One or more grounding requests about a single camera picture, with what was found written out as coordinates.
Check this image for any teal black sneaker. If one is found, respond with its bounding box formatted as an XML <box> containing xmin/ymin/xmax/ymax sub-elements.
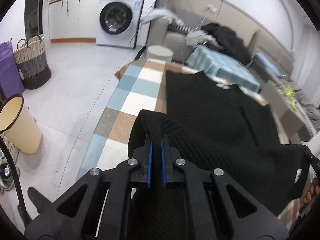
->
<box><xmin>0</xmin><ymin>163</ymin><xmax>14</xmax><ymax>191</ymax></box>

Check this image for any cream waste bin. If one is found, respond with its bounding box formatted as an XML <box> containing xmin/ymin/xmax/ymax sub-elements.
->
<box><xmin>0</xmin><ymin>94</ymin><xmax>42</xmax><ymax>154</ymax></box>

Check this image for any woven laundry basket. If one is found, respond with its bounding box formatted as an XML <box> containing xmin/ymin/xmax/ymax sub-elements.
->
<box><xmin>14</xmin><ymin>34</ymin><xmax>52</xmax><ymax>90</ymax></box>

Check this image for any white round stool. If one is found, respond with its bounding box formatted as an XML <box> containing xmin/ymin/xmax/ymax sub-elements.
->
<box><xmin>146</xmin><ymin>46</ymin><xmax>174</xmax><ymax>62</ymax></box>

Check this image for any grey crumpled cloth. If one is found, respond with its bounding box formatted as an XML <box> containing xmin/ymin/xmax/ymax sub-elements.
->
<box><xmin>295</xmin><ymin>89</ymin><xmax>320</xmax><ymax>132</ymax></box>

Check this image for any purple bag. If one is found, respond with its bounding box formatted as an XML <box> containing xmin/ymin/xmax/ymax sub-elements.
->
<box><xmin>0</xmin><ymin>40</ymin><xmax>25</xmax><ymax>100</ymax></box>

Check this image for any light blue blanket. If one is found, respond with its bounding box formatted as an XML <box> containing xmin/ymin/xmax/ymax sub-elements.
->
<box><xmin>139</xmin><ymin>8</ymin><xmax>185</xmax><ymax>27</ymax></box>

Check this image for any white washing machine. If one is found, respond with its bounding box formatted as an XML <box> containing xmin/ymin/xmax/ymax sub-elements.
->
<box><xmin>95</xmin><ymin>0</ymin><xmax>144</xmax><ymax>49</ymax></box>

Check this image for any grey cardboard box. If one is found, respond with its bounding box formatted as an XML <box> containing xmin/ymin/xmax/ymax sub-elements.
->
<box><xmin>260</xmin><ymin>81</ymin><xmax>313</xmax><ymax>142</ymax></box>

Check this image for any person right hand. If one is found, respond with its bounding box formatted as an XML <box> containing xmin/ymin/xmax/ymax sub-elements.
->
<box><xmin>303</xmin><ymin>178</ymin><xmax>320</xmax><ymax>204</ymax></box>

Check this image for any light grey garment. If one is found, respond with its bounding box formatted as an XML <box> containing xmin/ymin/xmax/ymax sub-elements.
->
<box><xmin>185</xmin><ymin>30</ymin><xmax>221</xmax><ymax>48</ymax></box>

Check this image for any yellow-green toy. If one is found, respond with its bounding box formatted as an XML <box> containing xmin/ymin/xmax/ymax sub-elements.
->
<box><xmin>282</xmin><ymin>85</ymin><xmax>297</xmax><ymax>110</ymax></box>

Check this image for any black knit sweater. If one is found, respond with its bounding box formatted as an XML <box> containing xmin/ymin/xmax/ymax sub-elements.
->
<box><xmin>128</xmin><ymin>71</ymin><xmax>310</xmax><ymax>239</ymax></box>

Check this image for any black quilted jacket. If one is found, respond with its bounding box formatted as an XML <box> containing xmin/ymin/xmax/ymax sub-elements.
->
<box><xmin>201</xmin><ymin>23</ymin><xmax>252</xmax><ymax>66</ymax></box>

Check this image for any teal checkered small table cloth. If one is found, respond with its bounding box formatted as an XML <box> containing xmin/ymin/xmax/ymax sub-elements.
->
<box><xmin>186</xmin><ymin>45</ymin><xmax>260</xmax><ymax>92</ymax></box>

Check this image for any grey sofa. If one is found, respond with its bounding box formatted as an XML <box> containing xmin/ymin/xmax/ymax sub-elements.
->
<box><xmin>147</xmin><ymin>0</ymin><xmax>294</xmax><ymax>77</ymax></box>

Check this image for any white kitchen cabinet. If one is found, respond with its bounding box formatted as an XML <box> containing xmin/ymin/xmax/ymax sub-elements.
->
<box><xmin>49</xmin><ymin>0</ymin><xmax>99</xmax><ymax>40</ymax></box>

